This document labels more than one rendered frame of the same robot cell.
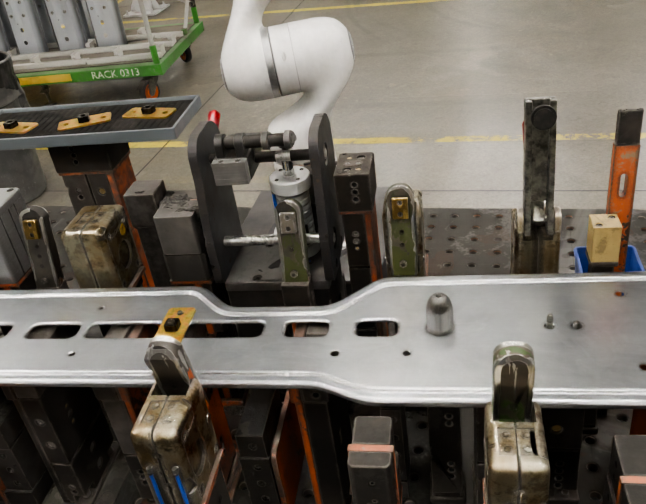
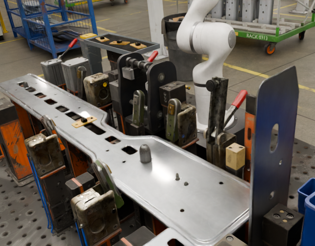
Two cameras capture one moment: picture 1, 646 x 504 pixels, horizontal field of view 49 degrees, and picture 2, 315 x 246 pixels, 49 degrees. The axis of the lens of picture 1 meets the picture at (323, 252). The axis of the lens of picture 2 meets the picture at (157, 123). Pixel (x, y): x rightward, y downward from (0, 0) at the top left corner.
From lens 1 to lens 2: 0.67 m
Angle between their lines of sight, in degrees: 34
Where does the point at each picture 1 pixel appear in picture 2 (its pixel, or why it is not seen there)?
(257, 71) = (185, 40)
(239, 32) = (184, 21)
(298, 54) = (202, 36)
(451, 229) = not seen: hidden behind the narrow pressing
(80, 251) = (86, 86)
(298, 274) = (136, 122)
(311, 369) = (94, 151)
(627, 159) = (250, 121)
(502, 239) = (304, 162)
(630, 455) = (136, 234)
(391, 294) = (150, 142)
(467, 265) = not seen: hidden behind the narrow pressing
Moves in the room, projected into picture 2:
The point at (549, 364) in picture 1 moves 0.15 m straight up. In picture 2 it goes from (155, 190) to (148, 135)
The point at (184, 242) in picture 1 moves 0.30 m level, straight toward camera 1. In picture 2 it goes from (115, 96) to (65, 136)
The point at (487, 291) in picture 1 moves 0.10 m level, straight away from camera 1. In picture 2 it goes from (179, 156) to (205, 142)
